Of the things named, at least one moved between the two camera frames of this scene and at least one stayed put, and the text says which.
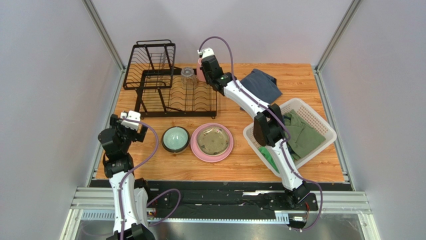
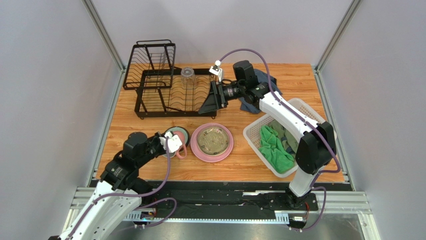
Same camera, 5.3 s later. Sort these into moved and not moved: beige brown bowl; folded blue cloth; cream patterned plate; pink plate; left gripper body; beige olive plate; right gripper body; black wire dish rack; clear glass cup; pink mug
Moved: pink mug; left gripper body; right gripper body; beige brown bowl
Not moved: black wire dish rack; beige olive plate; folded blue cloth; cream patterned plate; clear glass cup; pink plate
